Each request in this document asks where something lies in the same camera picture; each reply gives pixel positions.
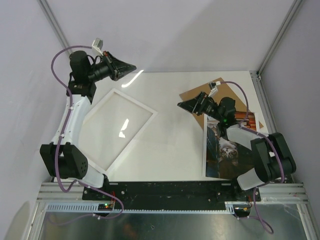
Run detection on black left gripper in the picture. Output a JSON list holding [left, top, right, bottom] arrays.
[[86, 51, 136, 83]]

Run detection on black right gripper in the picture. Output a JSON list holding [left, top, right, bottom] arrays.
[[178, 91, 224, 122]]

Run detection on white wooden picture frame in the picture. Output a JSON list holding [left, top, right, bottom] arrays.
[[79, 88, 158, 176]]

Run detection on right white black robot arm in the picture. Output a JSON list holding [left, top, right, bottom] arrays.
[[177, 92, 297, 201]]

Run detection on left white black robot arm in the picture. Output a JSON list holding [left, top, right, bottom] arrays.
[[39, 50, 137, 200]]

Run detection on cat and books photo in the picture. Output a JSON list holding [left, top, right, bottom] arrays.
[[202, 116, 253, 180]]

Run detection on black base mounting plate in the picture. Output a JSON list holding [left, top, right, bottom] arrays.
[[82, 181, 261, 211]]

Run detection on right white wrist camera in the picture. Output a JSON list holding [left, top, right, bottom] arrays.
[[208, 81, 221, 97]]

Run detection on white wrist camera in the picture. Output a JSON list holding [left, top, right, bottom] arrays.
[[208, 81, 221, 97], [91, 37, 103, 56]]

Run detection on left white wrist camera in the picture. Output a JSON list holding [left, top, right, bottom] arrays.
[[91, 37, 103, 56]]

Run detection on left aluminium corner post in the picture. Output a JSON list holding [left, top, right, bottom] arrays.
[[37, 0, 70, 48]]

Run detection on aluminium corner post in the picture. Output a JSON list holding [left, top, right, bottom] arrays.
[[256, 0, 305, 76], [37, 0, 70, 48]]

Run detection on aluminium front rail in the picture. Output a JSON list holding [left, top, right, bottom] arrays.
[[36, 181, 308, 204]]

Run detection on grey slotted cable duct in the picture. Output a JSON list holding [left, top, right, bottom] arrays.
[[44, 201, 237, 215]]

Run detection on right aluminium corner post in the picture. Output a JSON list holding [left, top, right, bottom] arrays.
[[256, 0, 305, 76]]

